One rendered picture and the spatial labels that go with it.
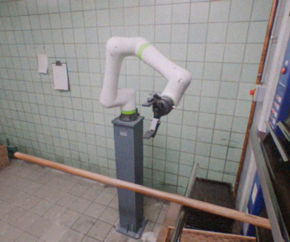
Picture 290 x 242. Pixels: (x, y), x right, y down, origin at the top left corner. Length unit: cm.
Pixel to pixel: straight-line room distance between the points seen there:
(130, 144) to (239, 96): 102
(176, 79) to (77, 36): 156
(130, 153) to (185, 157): 73
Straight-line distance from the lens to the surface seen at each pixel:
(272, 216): 55
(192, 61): 184
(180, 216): 81
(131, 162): 167
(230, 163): 212
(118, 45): 122
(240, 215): 83
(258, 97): 152
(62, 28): 249
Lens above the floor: 176
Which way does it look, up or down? 21 degrees down
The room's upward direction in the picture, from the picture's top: straight up
